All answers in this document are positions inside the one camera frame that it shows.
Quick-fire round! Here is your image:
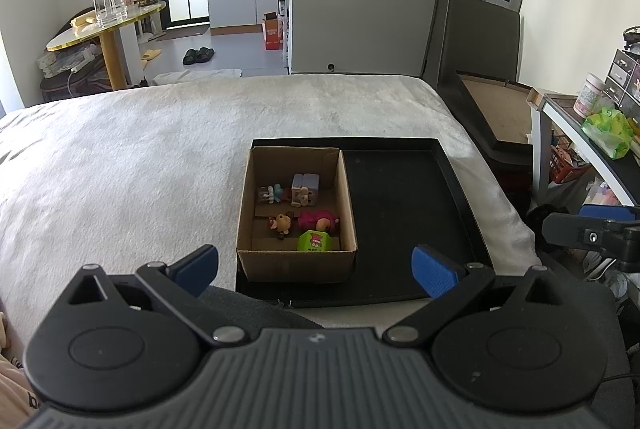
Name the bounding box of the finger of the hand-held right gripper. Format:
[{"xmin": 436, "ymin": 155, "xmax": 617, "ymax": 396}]
[
  {"xmin": 580, "ymin": 204, "xmax": 640, "ymax": 221},
  {"xmin": 542, "ymin": 212, "xmax": 640, "ymax": 272}
]

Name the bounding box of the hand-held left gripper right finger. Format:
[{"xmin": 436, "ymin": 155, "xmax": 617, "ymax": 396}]
[{"xmin": 382, "ymin": 246, "xmax": 576, "ymax": 347}]

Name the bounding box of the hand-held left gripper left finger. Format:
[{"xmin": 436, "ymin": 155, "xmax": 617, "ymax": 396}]
[{"xmin": 55, "ymin": 245, "xmax": 252, "ymax": 348}]

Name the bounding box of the black tray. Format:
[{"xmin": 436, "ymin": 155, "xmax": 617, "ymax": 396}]
[{"xmin": 235, "ymin": 138, "xmax": 496, "ymax": 309}]

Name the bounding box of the brown-haired doll figurine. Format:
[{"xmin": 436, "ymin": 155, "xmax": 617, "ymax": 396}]
[{"xmin": 266, "ymin": 212, "xmax": 300, "ymax": 237}]

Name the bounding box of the brown cardboard box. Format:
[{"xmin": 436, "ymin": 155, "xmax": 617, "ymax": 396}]
[{"xmin": 236, "ymin": 146, "xmax": 359, "ymax": 284}]

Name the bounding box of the teal and cream toy figure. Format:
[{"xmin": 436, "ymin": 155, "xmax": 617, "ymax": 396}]
[{"xmin": 257, "ymin": 183, "xmax": 291, "ymax": 205}]

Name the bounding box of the green cube toy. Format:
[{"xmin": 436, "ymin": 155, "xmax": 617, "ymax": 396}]
[{"xmin": 296, "ymin": 230, "xmax": 333, "ymax": 252}]

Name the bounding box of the pink bear toy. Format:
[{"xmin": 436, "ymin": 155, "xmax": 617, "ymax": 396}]
[{"xmin": 299, "ymin": 209, "xmax": 342, "ymax": 232}]

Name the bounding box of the grey block toy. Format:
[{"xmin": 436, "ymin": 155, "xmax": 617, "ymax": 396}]
[{"xmin": 291, "ymin": 172, "xmax": 321, "ymax": 206}]

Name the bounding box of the red basket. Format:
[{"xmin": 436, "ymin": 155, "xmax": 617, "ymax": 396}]
[{"xmin": 550, "ymin": 144, "xmax": 591, "ymax": 184}]

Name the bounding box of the green plastic packet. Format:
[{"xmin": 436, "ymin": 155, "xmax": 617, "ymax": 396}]
[{"xmin": 581, "ymin": 108, "xmax": 635, "ymax": 159}]

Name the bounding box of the grey side table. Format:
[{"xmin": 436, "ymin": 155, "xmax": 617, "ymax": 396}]
[{"xmin": 527, "ymin": 88, "xmax": 640, "ymax": 210}]

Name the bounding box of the pink and white canister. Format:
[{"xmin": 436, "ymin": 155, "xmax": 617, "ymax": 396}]
[{"xmin": 573, "ymin": 73, "xmax": 608, "ymax": 120}]

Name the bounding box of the white fluffy blanket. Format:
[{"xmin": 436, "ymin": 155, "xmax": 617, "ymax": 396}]
[{"xmin": 0, "ymin": 74, "xmax": 543, "ymax": 350}]

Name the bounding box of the small drawer organizer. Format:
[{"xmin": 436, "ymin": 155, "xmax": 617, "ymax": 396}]
[{"xmin": 602, "ymin": 49, "xmax": 640, "ymax": 105}]

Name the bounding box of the black framed wooden board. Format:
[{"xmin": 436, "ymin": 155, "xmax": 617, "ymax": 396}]
[{"xmin": 437, "ymin": 69, "xmax": 538, "ymax": 165}]

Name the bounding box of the white floor mat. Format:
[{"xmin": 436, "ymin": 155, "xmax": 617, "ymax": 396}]
[{"xmin": 152, "ymin": 68, "xmax": 243, "ymax": 86}]

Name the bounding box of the pink patterned clothing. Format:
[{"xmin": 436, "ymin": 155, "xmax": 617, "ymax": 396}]
[{"xmin": 0, "ymin": 309, "xmax": 46, "ymax": 429}]

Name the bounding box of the black bag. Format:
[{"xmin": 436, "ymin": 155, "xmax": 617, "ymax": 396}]
[{"xmin": 40, "ymin": 64, "xmax": 108, "ymax": 102}]

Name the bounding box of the round gold table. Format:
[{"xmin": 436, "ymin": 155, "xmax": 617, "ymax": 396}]
[{"xmin": 46, "ymin": 0, "xmax": 167, "ymax": 91}]

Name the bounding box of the orange cardboard box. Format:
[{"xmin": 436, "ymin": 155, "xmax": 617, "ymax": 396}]
[{"xmin": 261, "ymin": 12, "xmax": 285, "ymax": 51}]

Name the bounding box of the white power strip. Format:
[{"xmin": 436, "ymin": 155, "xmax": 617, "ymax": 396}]
[{"xmin": 37, "ymin": 44, "xmax": 98, "ymax": 75}]

